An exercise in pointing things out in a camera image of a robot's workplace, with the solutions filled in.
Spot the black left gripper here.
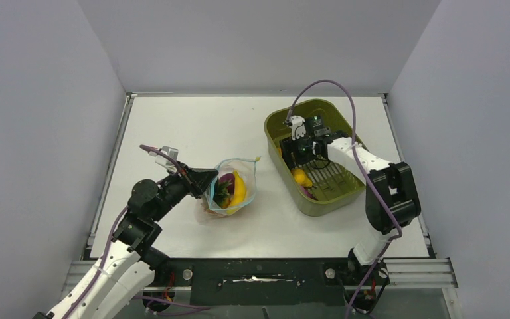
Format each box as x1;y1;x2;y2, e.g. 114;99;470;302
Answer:
151;160;218;221

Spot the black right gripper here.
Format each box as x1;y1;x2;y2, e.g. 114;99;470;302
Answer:
282;132;317;169

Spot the purple red onion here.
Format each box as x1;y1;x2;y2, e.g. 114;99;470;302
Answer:
218;173;235;187

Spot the orange toy pineapple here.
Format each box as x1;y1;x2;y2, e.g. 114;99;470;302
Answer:
212;180;234;209

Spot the clear zip top bag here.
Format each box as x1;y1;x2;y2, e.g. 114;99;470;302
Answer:
194;156;261;224

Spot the yellow toy banana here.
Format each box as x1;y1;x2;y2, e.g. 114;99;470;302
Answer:
228;170;246;208

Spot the olive green plastic basket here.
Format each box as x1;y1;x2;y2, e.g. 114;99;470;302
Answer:
264;99;365;217

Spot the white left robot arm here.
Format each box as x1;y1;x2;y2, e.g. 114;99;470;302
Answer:
34;164;218;318

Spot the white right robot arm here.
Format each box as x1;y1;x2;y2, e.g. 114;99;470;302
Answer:
280;116;421;284

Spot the small purple toy food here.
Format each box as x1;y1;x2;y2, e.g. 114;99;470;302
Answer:
299;186;317;201

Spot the small orange toy fruit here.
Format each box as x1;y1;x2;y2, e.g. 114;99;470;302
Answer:
291;168;313;189

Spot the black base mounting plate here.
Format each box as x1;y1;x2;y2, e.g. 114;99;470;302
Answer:
144;257;390;308

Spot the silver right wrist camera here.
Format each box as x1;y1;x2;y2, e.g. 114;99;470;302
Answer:
286;116;307;141

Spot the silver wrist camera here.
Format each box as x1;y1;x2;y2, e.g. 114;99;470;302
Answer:
155;146;179;173
286;116;307;141

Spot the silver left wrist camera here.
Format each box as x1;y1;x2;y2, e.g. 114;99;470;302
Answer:
155;146;179;173

